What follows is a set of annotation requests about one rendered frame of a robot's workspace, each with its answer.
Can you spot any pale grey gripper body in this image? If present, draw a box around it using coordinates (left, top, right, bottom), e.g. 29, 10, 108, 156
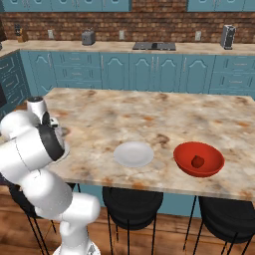
54, 126, 67, 149

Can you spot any red bell pepper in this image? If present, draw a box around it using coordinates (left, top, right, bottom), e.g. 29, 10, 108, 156
190, 154, 206, 169

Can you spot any red bowl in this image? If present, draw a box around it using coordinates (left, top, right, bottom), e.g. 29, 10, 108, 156
172, 141, 226, 178

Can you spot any grey plate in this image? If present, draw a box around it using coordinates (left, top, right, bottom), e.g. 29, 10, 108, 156
61, 139, 72, 159

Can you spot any teal side cupboard run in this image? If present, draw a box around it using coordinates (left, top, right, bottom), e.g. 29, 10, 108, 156
0, 50, 32, 118

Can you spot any white plate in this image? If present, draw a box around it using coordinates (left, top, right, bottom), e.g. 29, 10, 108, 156
113, 140, 155, 168

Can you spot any black round stool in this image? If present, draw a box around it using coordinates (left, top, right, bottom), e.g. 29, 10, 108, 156
7, 181, 82, 255
102, 186, 164, 255
182, 195, 255, 255

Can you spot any grey toaster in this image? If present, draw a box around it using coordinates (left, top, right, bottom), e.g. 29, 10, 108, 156
81, 29, 97, 47

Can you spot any teal base cupboard run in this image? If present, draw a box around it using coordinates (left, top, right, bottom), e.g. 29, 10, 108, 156
19, 49, 255, 98

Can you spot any wooden knife block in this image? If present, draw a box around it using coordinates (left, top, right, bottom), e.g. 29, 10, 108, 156
14, 24, 30, 44

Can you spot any black hob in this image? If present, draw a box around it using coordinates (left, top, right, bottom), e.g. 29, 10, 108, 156
131, 41, 177, 52

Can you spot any teal island base panel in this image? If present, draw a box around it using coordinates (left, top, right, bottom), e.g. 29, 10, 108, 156
79, 183, 202, 219

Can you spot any teal wall cupboard run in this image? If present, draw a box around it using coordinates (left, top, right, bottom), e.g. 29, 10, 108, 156
0, 0, 132, 13
186, 0, 255, 13

